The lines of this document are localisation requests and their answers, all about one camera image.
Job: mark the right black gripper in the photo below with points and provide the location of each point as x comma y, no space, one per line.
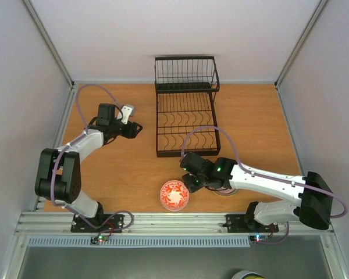
192,182

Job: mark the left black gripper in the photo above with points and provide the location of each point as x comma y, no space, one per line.
132,132

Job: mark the orange floral patterned bowl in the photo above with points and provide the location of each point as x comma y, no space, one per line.
174,195

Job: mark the black wire dish rack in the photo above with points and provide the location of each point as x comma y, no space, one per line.
185,88

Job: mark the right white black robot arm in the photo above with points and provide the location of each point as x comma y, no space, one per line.
306,199

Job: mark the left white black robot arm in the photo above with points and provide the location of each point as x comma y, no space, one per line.
59,173

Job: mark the red dotted upturned bowl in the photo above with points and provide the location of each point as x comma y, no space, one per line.
225,191

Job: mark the right small circuit board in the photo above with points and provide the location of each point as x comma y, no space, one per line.
258,238

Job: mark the small circuit board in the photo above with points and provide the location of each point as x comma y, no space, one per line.
258,238
99,239

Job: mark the left small circuit board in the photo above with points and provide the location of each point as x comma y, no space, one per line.
99,239

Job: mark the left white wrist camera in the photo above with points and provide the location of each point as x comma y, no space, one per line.
125,113

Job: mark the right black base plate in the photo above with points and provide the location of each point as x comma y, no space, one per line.
239,223

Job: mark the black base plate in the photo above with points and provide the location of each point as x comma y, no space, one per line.
94,225
239,223

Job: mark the grey slotted cable duct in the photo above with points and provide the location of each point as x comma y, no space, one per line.
126,242

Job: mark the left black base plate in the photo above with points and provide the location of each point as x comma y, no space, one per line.
94,225

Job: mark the aluminium frame rail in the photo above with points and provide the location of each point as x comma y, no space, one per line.
59,223

